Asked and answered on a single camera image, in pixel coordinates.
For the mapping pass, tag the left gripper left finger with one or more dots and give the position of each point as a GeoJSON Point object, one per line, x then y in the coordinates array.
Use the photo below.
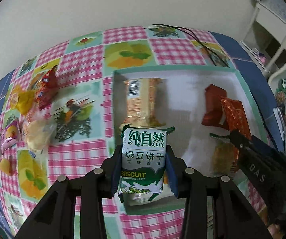
{"type": "Point", "coordinates": [101, 183]}

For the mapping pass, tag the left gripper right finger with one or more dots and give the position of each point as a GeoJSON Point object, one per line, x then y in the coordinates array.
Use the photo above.
{"type": "Point", "coordinates": [189, 184]}

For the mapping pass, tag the green white biscuit packet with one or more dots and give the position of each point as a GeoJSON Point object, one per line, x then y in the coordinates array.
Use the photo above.
{"type": "Point", "coordinates": [143, 161]}

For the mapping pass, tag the dark red snack packet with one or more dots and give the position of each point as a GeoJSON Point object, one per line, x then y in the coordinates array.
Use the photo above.
{"type": "Point", "coordinates": [214, 115]}

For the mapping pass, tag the clear bag yellow pastry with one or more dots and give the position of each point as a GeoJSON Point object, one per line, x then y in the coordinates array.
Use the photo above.
{"type": "Point", "coordinates": [37, 132]}

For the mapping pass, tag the tan biscuit packet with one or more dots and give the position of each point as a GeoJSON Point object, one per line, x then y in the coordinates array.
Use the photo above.
{"type": "Point", "coordinates": [140, 103]}

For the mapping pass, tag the purple snack packet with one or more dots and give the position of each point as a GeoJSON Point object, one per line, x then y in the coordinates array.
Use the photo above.
{"type": "Point", "coordinates": [10, 135]}

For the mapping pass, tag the red blue snack packet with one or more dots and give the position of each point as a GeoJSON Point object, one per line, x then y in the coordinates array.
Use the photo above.
{"type": "Point", "coordinates": [47, 89]}

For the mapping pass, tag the yellow snack packet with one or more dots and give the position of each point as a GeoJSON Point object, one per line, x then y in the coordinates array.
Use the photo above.
{"type": "Point", "coordinates": [21, 100]}

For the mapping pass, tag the yellow jelly cup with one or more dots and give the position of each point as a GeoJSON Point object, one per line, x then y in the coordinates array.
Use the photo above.
{"type": "Point", "coordinates": [8, 165]}

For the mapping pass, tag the right hand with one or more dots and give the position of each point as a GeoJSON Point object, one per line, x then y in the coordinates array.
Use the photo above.
{"type": "Point", "coordinates": [275, 231]}

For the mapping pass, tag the colourful checkered tablecloth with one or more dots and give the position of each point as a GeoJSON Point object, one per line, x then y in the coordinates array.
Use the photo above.
{"type": "Point", "coordinates": [82, 110]}

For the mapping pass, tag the green rimmed white box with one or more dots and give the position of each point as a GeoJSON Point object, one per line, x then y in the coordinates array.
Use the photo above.
{"type": "Point", "coordinates": [180, 102]}

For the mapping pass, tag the blue bed sheet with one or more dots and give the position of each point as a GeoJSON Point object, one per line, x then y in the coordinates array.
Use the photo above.
{"type": "Point", "coordinates": [253, 77]}

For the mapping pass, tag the white shelf unit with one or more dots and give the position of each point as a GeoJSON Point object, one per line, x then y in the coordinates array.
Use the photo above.
{"type": "Point", "coordinates": [265, 36]}

